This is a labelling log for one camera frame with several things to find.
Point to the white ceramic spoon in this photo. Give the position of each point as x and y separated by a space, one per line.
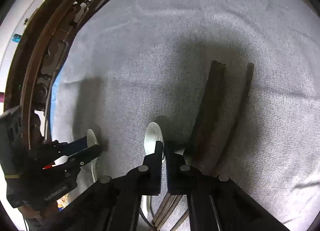
152 136
91 137

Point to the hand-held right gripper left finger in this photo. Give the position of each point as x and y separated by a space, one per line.
158 157

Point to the blue table cover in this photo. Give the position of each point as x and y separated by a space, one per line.
53 101

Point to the carved dark wooden table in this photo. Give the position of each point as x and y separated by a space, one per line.
37 53

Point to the blue thermos bottle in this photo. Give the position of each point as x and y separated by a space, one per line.
16 38

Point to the grey tablecloth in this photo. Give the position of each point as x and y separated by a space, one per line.
175 46

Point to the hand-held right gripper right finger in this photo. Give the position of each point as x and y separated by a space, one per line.
172 168

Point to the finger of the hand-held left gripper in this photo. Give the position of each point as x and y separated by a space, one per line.
77 144
87 154

